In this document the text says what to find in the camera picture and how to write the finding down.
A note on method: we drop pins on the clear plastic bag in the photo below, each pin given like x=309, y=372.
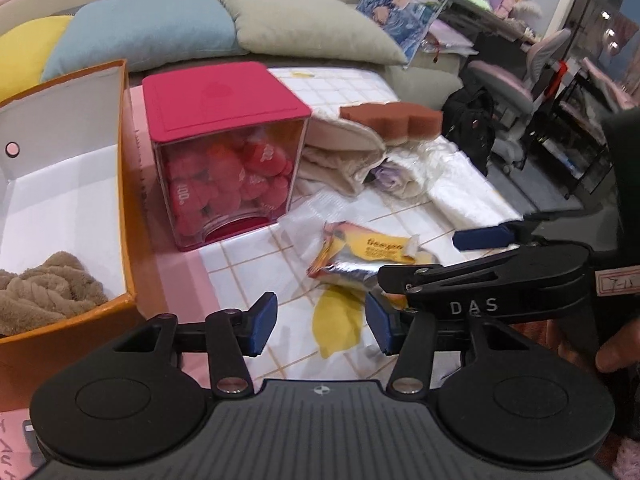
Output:
x=465, y=185

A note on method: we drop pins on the brown sponge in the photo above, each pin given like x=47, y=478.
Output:
x=395, y=120

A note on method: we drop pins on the checkered lemon print tablecloth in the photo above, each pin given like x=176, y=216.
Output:
x=250, y=270

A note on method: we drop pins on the yellow snack packet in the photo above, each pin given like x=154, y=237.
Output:
x=360, y=255

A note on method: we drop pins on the lavender cloth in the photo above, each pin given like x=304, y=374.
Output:
x=392, y=176

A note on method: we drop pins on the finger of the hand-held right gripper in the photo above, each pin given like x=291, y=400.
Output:
x=482, y=236
x=405, y=277

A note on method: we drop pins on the orange cardboard box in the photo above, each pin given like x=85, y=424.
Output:
x=60, y=170

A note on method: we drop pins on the clear plastic wrap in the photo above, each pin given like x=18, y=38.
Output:
x=310, y=215

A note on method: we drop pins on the cream towel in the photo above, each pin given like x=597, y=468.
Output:
x=340, y=160

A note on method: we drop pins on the brown plush cloth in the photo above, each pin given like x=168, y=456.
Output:
x=45, y=290

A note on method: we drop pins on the blue printed pillow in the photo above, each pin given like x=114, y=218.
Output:
x=400, y=5

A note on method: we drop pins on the grey-green pillow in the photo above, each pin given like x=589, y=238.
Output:
x=310, y=25

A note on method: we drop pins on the pink plastic folders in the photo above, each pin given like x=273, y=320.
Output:
x=450, y=35

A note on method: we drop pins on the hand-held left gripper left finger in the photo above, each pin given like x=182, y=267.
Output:
x=262, y=324

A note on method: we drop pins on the pile of red plush balls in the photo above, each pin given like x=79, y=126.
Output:
x=220, y=180

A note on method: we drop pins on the clear box with red lid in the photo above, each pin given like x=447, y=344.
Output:
x=220, y=95

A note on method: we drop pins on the black backpack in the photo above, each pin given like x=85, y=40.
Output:
x=470, y=125

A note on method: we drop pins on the yellow pillow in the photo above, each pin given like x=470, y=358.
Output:
x=25, y=50

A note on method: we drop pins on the person's right hand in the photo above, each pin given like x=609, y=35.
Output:
x=622, y=347

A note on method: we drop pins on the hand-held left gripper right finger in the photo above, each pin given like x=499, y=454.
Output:
x=380, y=325

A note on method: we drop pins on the grey and pink desk chair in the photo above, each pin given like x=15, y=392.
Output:
x=505, y=90

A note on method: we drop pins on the person's pink fuzzy clothing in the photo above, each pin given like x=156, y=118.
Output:
x=627, y=460

